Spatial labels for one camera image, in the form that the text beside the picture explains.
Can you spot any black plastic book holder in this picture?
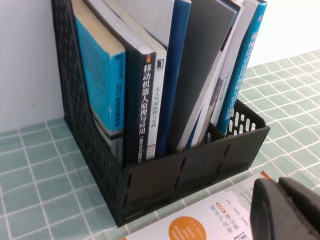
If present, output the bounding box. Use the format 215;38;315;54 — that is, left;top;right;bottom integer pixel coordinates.
51;0;271;228

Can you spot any blue mechanical design book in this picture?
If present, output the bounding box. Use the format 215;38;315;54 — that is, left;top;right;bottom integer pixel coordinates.
216;0;268;136

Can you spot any white-spined driverless car book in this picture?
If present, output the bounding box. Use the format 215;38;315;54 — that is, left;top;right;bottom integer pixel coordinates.
102;0;168;161

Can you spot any white orange ROS2 book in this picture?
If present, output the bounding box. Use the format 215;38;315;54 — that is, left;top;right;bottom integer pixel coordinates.
123;170;273;240

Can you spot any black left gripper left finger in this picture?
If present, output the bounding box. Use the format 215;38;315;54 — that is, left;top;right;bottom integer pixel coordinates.
249;177;301;240

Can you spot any cyan DTC paperback book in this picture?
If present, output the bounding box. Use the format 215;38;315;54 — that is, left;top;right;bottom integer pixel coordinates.
71;0;126;156

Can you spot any thin white booklet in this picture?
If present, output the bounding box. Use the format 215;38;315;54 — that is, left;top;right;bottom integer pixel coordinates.
117;0;176;50

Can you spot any black mobile robot book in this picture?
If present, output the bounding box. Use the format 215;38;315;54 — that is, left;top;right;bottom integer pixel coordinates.
83;0;156;164

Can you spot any dark blue thin book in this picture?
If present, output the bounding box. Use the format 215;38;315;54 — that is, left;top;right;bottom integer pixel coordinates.
154;0;192;158

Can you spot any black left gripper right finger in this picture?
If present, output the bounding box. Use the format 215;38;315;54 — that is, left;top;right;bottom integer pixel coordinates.
278;176;320;240

